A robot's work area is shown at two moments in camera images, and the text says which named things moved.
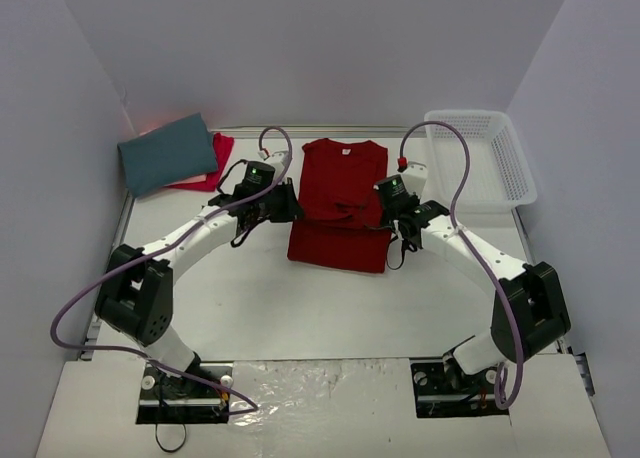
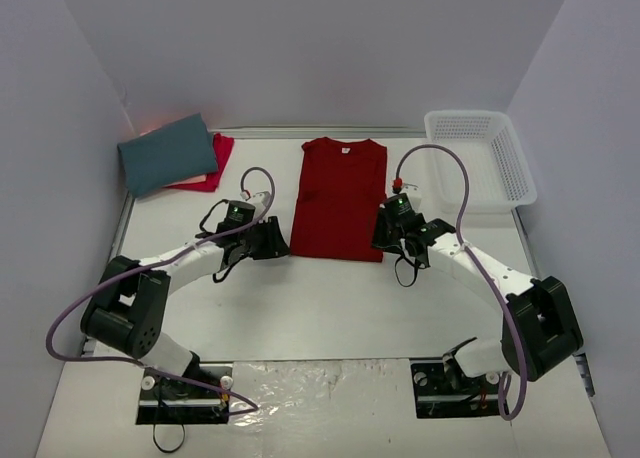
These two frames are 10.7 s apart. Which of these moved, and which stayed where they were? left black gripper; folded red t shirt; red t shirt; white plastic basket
Moved: left black gripper
Stayed: folded red t shirt; red t shirt; white plastic basket
